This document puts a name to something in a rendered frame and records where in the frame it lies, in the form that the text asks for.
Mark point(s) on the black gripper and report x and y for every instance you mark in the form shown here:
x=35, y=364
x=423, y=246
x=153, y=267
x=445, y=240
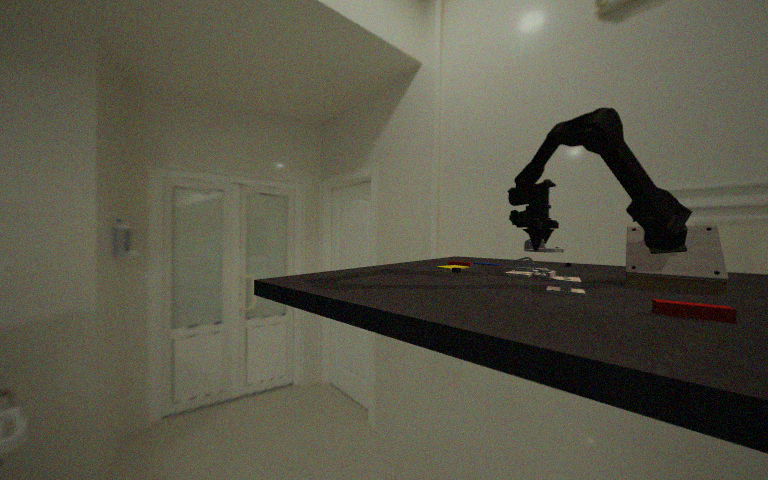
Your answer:
x=539, y=225

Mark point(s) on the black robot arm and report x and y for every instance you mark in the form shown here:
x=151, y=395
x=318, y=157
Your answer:
x=660, y=214

